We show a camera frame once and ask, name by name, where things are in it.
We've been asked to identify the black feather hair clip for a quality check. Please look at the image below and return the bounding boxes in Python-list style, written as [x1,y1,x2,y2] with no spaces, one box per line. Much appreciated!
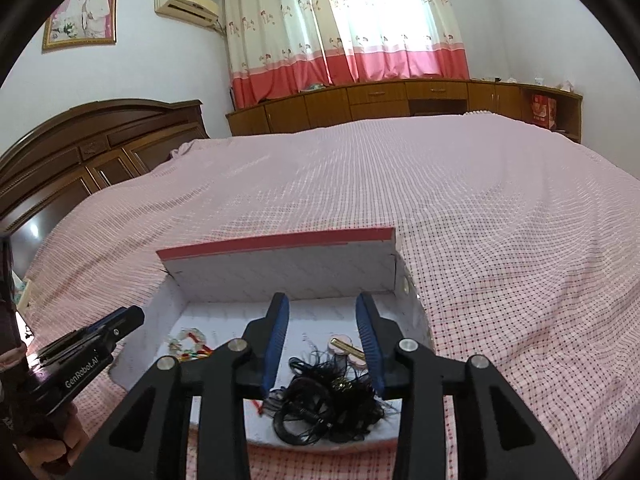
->
[272,344,397,447]

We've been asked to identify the red gift box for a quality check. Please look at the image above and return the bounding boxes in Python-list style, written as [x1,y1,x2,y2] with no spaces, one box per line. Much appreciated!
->
[531,93,558,129]

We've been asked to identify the pink bead bracelet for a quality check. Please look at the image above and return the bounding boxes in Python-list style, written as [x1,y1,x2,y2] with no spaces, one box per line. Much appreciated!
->
[327,337,369,369]

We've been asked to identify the long wooden cabinet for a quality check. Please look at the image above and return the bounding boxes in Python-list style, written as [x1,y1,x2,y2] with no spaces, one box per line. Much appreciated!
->
[226,79,584,145]

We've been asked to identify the dark wooden headboard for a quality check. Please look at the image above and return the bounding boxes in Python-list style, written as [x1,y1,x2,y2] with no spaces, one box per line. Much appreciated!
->
[0,99,210,237]

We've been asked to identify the person's left hand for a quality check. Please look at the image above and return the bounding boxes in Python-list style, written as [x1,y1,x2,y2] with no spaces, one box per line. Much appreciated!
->
[19,401,93,478]

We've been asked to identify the cream and pink curtain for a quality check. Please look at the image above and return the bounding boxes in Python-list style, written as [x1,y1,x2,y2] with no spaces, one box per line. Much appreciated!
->
[222,0,472,110]

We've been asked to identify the white air conditioner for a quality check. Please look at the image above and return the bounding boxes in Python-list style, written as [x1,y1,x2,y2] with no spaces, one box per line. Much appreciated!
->
[153,0,221,25]

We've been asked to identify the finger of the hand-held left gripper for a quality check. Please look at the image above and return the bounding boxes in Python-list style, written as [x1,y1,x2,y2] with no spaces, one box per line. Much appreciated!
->
[36,305,146,370]

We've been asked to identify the red cardboard box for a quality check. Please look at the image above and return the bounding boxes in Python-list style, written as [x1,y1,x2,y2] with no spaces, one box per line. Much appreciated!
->
[107,227,436,450]

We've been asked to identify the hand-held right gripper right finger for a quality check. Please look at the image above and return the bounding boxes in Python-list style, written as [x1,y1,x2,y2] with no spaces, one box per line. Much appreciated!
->
[355,291,581,480]

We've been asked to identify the framed wall photo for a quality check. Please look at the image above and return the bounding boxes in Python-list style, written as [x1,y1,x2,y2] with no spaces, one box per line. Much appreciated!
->
[41,0,120,52]

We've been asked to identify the green jade bead bracelet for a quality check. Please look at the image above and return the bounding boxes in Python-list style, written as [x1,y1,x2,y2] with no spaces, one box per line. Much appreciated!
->
[166,327,209,356]

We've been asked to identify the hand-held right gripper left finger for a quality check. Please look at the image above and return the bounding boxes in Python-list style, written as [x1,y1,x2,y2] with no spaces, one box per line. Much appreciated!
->
[65,292,291,480]

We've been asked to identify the pink checked bedsheet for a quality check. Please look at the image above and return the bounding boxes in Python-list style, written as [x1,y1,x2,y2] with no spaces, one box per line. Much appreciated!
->
[20,111,640,480]

